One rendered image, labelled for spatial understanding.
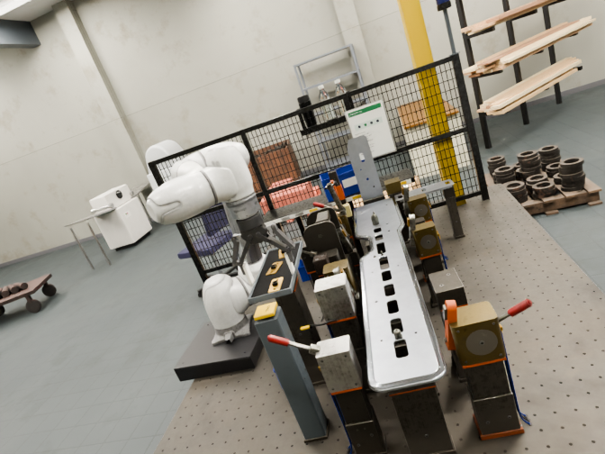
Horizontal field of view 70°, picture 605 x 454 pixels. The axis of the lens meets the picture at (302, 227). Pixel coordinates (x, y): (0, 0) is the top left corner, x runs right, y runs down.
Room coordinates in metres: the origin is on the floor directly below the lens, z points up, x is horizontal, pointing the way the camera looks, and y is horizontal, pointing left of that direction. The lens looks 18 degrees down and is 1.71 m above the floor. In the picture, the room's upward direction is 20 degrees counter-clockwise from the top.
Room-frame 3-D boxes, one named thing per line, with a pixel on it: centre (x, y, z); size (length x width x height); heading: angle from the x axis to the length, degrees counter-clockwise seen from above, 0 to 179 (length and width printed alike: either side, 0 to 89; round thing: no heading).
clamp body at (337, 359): (0.97, 0.05, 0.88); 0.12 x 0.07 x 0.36; 78
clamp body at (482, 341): (0.89, -0.32, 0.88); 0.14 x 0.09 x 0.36; 78
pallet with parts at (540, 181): (3.74, -2.18, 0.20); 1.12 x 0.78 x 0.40; 159
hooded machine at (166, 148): (8.35, 1.94, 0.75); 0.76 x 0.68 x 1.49; 74
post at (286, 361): (1.10, 0.18, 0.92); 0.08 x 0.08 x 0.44; 78
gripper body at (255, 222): (1.22, 0.14, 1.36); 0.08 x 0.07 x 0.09; 77
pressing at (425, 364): (1.49, -0.25, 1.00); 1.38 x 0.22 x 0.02; 168
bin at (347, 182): (2.41, -0.34, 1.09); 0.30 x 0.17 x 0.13; 86
